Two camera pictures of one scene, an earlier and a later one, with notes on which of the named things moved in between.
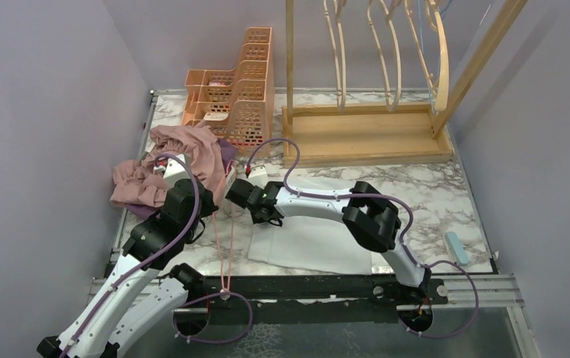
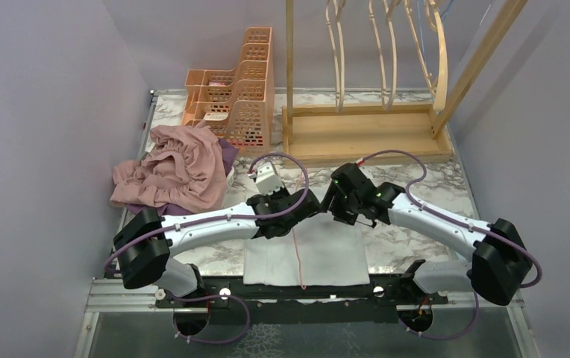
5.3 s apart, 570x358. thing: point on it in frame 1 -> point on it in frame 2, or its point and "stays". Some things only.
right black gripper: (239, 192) -> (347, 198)
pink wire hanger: (224, 286) -> (303, 286)
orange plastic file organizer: (237, 104) stays
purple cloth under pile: (151, 212) stays
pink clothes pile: (139, 181) stays
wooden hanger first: (339, 16) stays
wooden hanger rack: (342, 134) stays
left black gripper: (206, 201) -> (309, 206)
